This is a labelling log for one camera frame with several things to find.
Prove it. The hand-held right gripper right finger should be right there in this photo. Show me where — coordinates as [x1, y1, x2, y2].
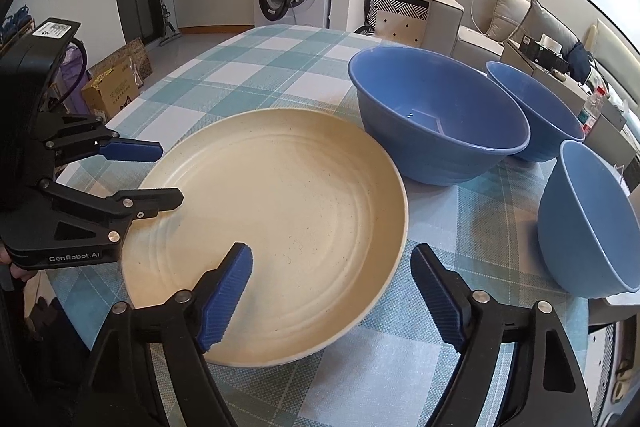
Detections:
[410, 243, 593, 427]

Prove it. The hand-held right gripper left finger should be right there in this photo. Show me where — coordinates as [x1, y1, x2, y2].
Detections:
[75, 242, 254, 427]

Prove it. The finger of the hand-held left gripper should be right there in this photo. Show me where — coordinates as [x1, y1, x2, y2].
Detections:
[37, 114, 164, 168]
[37, 179, 185, 244]

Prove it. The large cream plate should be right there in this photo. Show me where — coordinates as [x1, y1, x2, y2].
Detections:
[120, 108, 410, 367]

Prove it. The light blue bowl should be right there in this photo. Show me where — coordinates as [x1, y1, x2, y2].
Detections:
[537, 140, 640, 299]

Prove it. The medium blue bowl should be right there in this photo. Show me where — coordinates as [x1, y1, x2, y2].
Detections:
[486, 62, 586, 162]

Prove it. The large blue bowl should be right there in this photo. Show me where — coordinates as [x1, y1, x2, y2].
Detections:
[348, 47, 531, 186]

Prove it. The person's left hand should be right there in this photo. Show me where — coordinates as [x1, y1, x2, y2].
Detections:
[0, 246, 35, 282]

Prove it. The purple bag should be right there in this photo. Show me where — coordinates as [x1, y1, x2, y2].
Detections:
[55, 44, 88, 108]

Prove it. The cardboard box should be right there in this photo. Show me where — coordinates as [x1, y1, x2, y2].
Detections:
[81, 66, 143, 120]

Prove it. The brown patterned gift bag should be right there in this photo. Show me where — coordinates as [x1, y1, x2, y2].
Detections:
[87, 38, 153, 82]

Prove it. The white marble table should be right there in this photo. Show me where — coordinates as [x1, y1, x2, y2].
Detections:
[589, 289, 640, 325]

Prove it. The checked teal tablecloth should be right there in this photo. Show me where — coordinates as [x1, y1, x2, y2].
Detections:
[47, 26, 628, 427]

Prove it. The plastic water bottle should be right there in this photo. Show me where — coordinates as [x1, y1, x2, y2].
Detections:
[580, 87, 608, 135]

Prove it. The beige side cabinet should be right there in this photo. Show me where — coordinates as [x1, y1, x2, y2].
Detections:
[500, 39, 631, 142]

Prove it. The black box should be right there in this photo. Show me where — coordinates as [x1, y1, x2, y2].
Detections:
[519, 34, 571, 72]

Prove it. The beige sofa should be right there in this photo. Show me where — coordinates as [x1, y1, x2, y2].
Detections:
[427, 0, 601, 72]

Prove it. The beige diamond print cushion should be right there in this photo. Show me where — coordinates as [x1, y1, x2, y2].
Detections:
[372, 9, 428, 45]

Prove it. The navy cloth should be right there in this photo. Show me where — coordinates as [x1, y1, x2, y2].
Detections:
[565, 41, 593, 82]

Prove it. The grey sofa cushion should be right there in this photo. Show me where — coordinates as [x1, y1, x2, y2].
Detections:
[515, 0, 581, 58]
[485, 0, 531, 42]

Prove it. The black white geometric cushion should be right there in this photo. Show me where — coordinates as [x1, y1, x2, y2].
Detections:
[364, 0, 431, 38]

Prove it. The padded headboard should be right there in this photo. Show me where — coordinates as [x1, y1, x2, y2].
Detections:
[585, 19, 640, 108]

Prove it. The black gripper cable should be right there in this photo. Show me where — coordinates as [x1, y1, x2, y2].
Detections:
[50, 38, 89, 102]

